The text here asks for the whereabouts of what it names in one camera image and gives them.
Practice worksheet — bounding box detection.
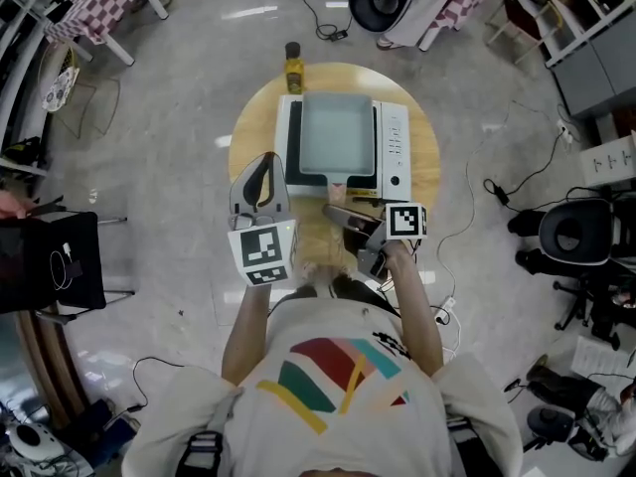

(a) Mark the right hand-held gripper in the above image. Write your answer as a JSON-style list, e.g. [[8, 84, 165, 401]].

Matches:
[[321, 202, 429, 283]]

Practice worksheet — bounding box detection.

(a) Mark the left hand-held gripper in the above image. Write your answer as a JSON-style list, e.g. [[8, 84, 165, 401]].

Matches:
[[226, 152, 298, 287]]

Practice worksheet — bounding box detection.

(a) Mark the light blue square pan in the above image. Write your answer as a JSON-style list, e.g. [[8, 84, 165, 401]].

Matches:
[[297, 90, 377, 255]]

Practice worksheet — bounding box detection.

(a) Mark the person's right forearm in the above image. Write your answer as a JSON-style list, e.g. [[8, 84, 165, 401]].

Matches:
[[385, 239, 445, 380]]

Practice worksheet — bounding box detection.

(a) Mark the person's left forearm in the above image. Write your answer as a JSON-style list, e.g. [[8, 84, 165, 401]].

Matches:
[[221, 283, 274, 386]]

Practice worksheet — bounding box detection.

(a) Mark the round wooden table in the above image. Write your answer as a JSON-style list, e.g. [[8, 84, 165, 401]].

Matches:
[[227, 61, 442, 272]]

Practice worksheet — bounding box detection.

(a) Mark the yellow oil bottle black cap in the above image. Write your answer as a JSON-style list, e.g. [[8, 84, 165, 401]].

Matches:
[[283, 41, 306, 94]]

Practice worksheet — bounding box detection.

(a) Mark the white power strip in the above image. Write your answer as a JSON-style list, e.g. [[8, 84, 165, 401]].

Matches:
[[434, 296, 457, 325]]

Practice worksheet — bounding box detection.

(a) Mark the black power adapter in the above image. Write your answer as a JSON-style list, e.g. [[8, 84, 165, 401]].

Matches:
[[316, 23, 351, 43], [483, 179, 513, 207]]

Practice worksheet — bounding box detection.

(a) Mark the black fabric chair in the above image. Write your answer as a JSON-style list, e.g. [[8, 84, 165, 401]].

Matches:
[[0, 196, 135, 325]]

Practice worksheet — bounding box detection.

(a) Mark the person's white printed shirt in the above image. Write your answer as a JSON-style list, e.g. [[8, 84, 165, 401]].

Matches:
[[121, 295, 523, 477]]

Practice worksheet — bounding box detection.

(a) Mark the checkered cloth table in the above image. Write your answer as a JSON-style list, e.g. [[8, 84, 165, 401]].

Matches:
[[419, 0, 511, 52], [43, 0, 170, 67]]

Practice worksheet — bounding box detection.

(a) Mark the black office chair base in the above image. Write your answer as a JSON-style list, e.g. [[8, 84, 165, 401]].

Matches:
[[554, 275, 622, 352]]

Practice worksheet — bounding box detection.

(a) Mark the white cardboard box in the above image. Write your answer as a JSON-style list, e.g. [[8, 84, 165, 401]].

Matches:
[[579, 134, 636, 188]]

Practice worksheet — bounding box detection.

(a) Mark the brown wooden bench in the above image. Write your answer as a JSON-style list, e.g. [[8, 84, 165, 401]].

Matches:
[[14, 310, 90, 431]]

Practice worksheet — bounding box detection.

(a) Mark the white open shelf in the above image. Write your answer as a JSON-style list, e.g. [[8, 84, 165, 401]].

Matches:
[[0, 0, 76, 168], [501, 0, 636, 69]]

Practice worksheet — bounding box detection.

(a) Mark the grey cabinet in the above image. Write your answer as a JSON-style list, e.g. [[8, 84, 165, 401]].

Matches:
[[551, 22, 636, 118]]

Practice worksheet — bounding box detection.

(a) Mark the white charger cable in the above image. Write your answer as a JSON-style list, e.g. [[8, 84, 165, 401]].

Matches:
[[49, 242, 83, 291]]

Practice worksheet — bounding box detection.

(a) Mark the wire stool floral cushion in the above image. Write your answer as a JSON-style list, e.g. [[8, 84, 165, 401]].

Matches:
[[38, 42, 121, 141]]

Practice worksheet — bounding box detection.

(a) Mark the black harness strap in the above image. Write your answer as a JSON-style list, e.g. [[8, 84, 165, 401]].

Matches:
[[445, 414, 493, 477], [174, 430, 225, 477]]

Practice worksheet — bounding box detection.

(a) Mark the wooden frame chair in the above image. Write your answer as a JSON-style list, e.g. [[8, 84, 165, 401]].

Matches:
[[484, 0, 565, 67]]

